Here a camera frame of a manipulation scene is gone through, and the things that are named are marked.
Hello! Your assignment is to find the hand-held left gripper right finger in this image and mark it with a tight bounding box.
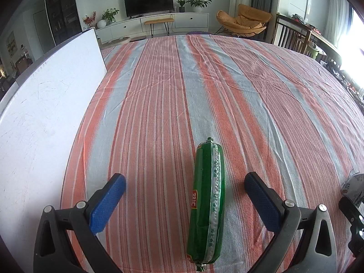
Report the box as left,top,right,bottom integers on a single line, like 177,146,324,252
244,171,339,273

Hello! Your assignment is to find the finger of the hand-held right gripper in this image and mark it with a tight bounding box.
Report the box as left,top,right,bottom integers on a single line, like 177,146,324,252
338,196,364,234

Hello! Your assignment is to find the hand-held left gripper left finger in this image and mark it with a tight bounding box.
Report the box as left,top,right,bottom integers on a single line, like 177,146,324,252
33,173,127,273

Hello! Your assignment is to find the triangular grey snack packet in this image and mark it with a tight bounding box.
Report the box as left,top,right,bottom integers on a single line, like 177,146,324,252
341,170,364,204

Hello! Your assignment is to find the green sausage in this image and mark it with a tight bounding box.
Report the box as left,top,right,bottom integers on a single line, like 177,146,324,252
186,137,226,273

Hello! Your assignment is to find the white cardboard box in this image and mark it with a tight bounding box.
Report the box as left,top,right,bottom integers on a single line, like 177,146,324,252
0,27,108,251

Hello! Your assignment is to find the orange grey striped tablecloth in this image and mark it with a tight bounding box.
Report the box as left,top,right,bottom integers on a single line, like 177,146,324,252
60,33,364,273

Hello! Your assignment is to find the row of jars and packets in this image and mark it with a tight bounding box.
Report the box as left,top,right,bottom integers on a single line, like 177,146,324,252
321,60,364,103

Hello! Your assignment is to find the dark wooden slatted chair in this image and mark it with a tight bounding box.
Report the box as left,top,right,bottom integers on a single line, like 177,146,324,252
321,43,342,63
274,13,312,54

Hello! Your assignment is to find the green plastic container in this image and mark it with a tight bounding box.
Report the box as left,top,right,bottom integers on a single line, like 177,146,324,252
308,41,327,60

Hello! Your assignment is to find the orange lounge chair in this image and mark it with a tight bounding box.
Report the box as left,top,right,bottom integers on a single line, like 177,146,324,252
216,4,273,37

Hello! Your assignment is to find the red flower plant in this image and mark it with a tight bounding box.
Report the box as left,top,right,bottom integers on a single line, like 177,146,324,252
83,11,97,30

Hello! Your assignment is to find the bushy green potted plant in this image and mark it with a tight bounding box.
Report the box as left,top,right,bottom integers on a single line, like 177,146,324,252
101,8,120,25

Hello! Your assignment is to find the pile of clothes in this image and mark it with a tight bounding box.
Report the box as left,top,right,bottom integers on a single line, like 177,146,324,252
290,13,319,30

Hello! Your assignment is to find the wooden bench with metal legs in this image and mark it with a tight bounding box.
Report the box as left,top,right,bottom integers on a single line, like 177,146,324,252
144,18,174,37

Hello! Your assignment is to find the white television cabinet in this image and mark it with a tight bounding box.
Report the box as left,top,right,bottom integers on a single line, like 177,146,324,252
95,12,210,43

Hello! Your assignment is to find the white sheer curtain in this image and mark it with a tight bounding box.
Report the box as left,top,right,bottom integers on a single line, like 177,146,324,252
324,0,350,46

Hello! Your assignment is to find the dark display cabinet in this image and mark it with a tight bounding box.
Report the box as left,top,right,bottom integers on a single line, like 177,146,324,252
44,0,83,46

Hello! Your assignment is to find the black television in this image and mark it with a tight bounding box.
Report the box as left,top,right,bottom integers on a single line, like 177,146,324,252
124,0,174,18

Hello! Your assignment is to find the large green potted plant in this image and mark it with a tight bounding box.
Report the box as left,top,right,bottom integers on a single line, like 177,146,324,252
185,0,212,12

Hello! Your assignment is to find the framed wall picture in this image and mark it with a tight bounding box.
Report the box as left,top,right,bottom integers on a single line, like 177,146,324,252
6,31,16,57

